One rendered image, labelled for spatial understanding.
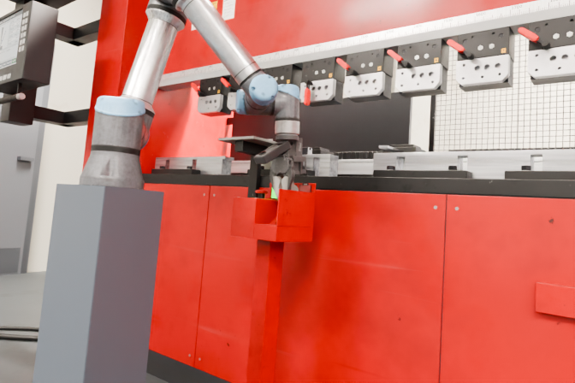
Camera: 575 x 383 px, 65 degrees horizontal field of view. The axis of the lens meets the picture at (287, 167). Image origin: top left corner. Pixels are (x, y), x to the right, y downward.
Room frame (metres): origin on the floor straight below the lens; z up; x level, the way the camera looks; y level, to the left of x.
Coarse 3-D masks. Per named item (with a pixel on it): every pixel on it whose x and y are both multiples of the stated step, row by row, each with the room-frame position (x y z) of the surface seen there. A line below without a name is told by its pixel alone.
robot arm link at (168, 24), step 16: (160, 0) 1.20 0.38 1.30; (160, 16) 1.23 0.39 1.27; (176, 16) 1.23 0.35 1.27; (144, 32) 1.25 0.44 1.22; (160, 32) 1.23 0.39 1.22; (176, 32) 1.28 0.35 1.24; (144, 48) 1.23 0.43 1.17; (160, 48) 1.24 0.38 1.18; (144, 64) 1.22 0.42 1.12; (160, 64) 1.25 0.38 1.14; (128, 80) 1.23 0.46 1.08; (144, 80) 1.22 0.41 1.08; (160, 80) 1.27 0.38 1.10; (128, 96) 1.22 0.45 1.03; (144, 96) 1.23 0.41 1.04; (144, 144) 1.29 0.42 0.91
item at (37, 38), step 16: (32, 0) 1.94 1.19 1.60; (32, 16) 1.94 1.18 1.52; (48, 16) 1.99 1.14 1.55; (32, 32) 1.94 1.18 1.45; (48, 32) 2.00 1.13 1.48; (32, 48) 1.95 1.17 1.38; (48, 48) 2.00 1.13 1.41; (16, 64) 1.98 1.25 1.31; (32, 64) 1.96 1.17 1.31; (48, 64) 2.01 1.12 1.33; (0, 80) 2.09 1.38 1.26; (16, 80) 1.99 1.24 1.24; (32, 80) 1.97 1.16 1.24; (48, 80) 2.02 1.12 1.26
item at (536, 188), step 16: (144, 176) 2.14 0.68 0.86; (160, 176) 2.07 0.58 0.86; (176, 176) 2.00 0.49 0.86; (192, 176) 1.94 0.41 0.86; (208, 176) 1.87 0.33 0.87; (224, 176) 1.82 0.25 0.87; (240, 176) 1.76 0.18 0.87; (304, 176) 1.58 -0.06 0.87; (320, 176) 1.54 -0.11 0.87; (336, 176) 1.50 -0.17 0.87; (416, 192) 1.33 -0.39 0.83; (432, 192) 1.30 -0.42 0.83; (448, 192) 1.27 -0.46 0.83; (464, 192) 1.24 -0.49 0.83; (480, 192) 1.22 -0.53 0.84; (496, 192) 1.19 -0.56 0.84; (512, 192) 1.17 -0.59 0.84; (528, 192) 1.15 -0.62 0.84; (544, 192) 1.12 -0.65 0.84; (560, 192) 1.10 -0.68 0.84
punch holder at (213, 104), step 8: (200, 80) 2.10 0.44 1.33; (208, 80) 2.07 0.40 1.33; (216, 80) 2.03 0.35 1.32; (200, 88) 2.10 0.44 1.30; (208, 88) 2.07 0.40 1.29; (216, 88) 2.03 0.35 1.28; (224, 88) 2.03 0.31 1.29; (208, 96) 2.06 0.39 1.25; (216, 96) 2.02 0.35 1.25; (224, 96) 2.04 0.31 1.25; (200, 104) 2.09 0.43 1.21; (208, 104) 2.05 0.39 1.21; (216, 104) 2.02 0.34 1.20; (224, 104) 2.04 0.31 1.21; (200, 112) 2.08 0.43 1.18; (208, 112) 2.06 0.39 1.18; (216, 112) 2.05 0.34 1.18; (224, 112) 2.04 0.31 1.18
